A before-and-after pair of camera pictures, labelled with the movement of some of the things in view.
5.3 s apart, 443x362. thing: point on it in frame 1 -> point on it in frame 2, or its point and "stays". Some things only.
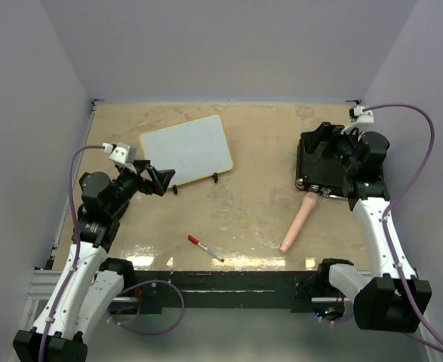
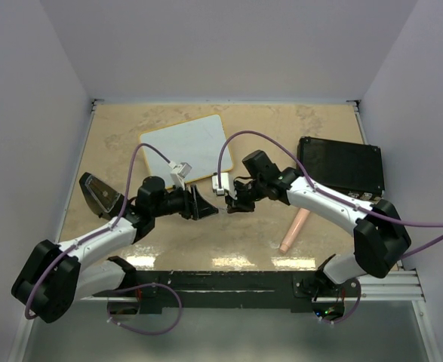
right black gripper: x=327 y=133 -> x=238 y=204
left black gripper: x=159 y=178 -> x=194 y=205
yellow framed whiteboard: x=195 y=149 stays
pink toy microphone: x=309 y=202 stays
